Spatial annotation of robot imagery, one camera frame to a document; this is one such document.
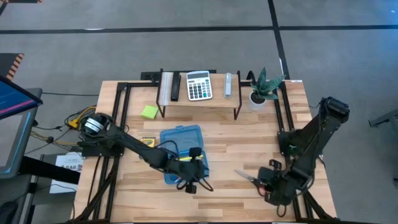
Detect red black handled scissors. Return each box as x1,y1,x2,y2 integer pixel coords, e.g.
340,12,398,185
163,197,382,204
234,169,272,197

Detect white printed paper sheet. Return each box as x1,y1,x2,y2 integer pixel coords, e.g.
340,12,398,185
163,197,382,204
49,152,84,194

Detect black power strip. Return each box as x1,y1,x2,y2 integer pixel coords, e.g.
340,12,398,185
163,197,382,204
140,70,163,83

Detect black stapler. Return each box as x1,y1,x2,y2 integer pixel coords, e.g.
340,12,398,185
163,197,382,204
170,71,182,102

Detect green yellow crayon box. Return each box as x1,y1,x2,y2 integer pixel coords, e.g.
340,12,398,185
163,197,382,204
140,136,157,148

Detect black mat with orange stripes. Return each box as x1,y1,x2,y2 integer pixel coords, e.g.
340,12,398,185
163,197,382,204
0,52,25,82

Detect green sticky note pad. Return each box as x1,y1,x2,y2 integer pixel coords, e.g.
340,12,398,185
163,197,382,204
140,105,160,120

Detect snake plant in white pot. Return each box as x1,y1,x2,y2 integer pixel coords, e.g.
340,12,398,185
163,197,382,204
248,67,285,112

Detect white grey desk calculator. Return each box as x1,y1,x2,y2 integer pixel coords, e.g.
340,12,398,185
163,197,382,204
186,70,214,101

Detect grey framed display panel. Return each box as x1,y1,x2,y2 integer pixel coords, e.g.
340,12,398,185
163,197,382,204
0,107,39,180

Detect white stapler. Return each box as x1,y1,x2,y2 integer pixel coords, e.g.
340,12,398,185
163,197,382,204
224,72,233,98

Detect white eraser block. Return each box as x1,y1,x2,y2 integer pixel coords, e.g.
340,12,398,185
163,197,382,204
159,72,174,106

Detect black stand bar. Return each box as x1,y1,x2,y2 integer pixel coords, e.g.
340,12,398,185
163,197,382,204
19,155,81,185

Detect black aluminium table frame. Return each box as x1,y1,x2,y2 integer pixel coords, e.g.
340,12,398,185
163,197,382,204
241,79,340,223
72,81,161,223

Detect grey chair base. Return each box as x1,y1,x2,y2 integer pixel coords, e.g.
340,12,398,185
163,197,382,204
368,108,398,128

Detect black floor cable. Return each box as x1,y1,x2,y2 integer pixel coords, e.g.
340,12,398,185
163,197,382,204
42,91,100,97

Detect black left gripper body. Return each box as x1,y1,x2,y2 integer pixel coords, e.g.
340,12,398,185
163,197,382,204
167,147,202,194

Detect wooden shelf with black legs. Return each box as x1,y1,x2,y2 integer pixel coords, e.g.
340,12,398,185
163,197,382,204
155,70,243,121

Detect blue plastic pencil box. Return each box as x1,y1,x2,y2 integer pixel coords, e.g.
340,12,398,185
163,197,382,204
159,124,210,186

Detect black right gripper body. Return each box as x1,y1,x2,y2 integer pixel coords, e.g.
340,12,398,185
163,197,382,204
264,159,299,206

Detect yellow cable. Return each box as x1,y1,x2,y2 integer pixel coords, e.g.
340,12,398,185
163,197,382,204
67,106,96,129

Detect blue tilted monitor screen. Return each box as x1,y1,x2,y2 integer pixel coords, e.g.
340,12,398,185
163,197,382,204
0,76,44,121

